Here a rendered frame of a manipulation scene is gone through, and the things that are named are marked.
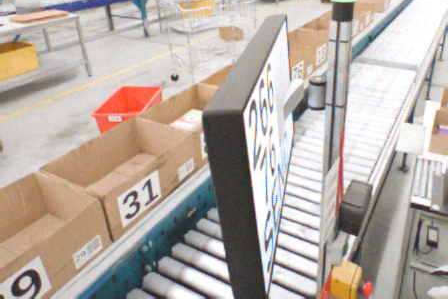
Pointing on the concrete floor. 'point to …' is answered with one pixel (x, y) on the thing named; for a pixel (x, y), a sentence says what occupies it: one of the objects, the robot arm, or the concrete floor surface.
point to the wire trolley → (205, 29)
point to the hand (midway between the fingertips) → (432, 280)
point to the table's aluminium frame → (413, 244)
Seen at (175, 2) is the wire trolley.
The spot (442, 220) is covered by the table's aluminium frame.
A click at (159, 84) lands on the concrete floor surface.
